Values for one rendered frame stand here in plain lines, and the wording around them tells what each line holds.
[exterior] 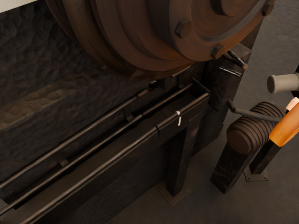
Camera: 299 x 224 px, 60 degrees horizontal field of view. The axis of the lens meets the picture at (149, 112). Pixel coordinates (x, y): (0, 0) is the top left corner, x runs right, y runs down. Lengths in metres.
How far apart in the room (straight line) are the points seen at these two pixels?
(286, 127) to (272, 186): 0.95
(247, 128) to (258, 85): 0.98
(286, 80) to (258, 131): 0.19
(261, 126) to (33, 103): 0.74
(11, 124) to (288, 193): 1.31
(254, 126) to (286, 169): 0.65
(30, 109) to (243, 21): 0.43
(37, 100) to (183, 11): 0.36
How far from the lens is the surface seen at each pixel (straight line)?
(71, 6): 0.35
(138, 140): 0.67
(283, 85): 0.93
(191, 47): 0.40
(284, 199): 1.51
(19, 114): 0.57
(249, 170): 1.50
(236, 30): 0.49
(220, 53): 0.46
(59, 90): 0.58
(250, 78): 1.95
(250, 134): 0.96
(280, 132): 0.59
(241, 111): 0.92
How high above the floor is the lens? 1.28
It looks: 52 degrees down
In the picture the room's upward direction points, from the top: straight up
